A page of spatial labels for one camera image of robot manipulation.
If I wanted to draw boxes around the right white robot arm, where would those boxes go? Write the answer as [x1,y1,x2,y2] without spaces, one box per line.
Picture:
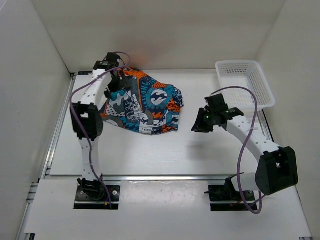
[191,94,299,200]

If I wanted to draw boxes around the colourful patterned shorts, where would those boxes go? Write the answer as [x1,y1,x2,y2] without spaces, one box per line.
[99,67,184,135]

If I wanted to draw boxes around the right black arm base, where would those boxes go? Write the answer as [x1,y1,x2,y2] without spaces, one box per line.
[204,172,260,212]

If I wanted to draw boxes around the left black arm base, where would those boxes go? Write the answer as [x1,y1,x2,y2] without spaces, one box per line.
[73,178,121,210]

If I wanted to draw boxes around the white perforated plastic basket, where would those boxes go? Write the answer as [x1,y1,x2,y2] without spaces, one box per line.
[215,60,276,111]

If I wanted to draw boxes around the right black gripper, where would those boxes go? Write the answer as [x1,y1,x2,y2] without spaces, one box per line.
[191,107,217,133]

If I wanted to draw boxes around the aluminium front rail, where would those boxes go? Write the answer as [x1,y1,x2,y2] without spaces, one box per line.
[43,174,245,183]

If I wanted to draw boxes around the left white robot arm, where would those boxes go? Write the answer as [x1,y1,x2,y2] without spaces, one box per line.
[69,51,129,200]

